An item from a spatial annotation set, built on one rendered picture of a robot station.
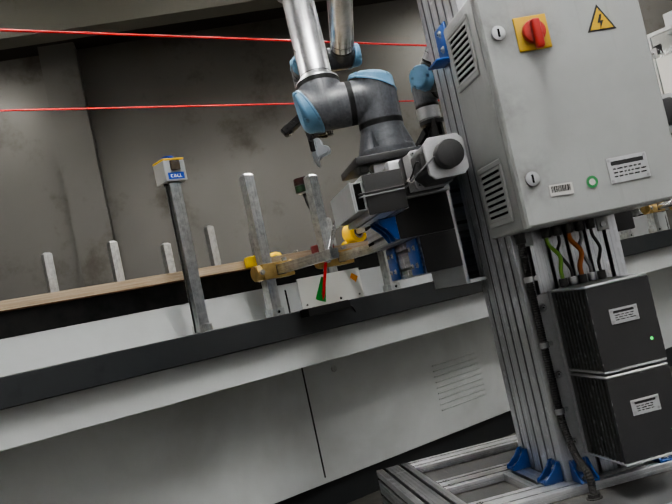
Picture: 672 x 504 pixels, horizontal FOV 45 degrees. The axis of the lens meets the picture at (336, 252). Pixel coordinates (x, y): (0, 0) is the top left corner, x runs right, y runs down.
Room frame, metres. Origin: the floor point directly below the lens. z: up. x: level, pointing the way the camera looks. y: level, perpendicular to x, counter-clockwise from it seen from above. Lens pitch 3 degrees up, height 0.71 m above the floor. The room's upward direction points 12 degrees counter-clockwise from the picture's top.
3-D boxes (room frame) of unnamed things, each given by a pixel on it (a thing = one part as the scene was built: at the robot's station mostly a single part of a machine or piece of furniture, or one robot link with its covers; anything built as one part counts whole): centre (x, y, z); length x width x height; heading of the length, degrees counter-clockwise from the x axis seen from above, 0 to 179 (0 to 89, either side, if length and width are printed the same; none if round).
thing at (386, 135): (2.08, -0.19, 1.09); 0.15 x 0.15 x 0.10
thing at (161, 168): (2.37, 0.43, 1.18); 0.07 x 0.07 x 0.08; 38
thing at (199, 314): (2.37, 0.43, 0.92); 0.05 x 0.05 x 0.45; 38
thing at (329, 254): (2.48, 0.14, 0.84); 0.44 x 0.03 x 0.04; 38
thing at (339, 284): (2.65, 0.04, 0.75); 0.26 x 0.01 x 0.10; 128
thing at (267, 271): (2.55, 0.21, 0.84); 0.14 x 0.06 x 0.05; 128
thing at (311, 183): (2.69, 0.03, 0.90); 0.04 x 0.04 x 0.48; 38
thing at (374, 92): (2.08, -0.18, 1.20); 0.13 x 0.12 x 0.14; 94
